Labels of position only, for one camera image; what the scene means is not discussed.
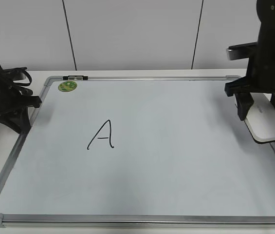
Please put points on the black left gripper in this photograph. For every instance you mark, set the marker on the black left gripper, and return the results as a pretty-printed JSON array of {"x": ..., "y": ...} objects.
[{"x": 15, "y": 97}]

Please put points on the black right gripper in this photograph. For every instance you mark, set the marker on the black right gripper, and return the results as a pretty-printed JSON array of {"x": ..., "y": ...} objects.
[{"x": 259, "y": 78}]

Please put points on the white board eraser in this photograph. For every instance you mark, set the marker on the white board eraser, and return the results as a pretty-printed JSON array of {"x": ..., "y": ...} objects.
[{"x": 260, "y": 119}]

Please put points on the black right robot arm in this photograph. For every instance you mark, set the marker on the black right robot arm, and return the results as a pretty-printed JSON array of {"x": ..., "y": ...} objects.
[{"x": 266, "y": 14}]

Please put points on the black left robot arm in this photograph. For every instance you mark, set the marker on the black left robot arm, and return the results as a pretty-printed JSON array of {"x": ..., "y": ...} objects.
[{"x": 16, "y": 98}]

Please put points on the round green magnet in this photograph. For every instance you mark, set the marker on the round green magnet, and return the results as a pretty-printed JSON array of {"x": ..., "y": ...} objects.
[{"x": 67, "y": 86}]

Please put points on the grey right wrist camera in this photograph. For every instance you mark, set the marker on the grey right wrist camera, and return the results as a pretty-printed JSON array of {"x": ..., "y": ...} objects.
[{"x": 241, "y": 51}]

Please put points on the black and grey frame clip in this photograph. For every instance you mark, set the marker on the black and grey frame clip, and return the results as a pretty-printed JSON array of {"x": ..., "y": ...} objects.
[{"x": 75, "y": 77}]

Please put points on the white board with grey frame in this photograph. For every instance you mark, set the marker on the white board with grey frame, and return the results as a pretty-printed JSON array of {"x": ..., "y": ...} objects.
[{"x": 165, "y": 151}]

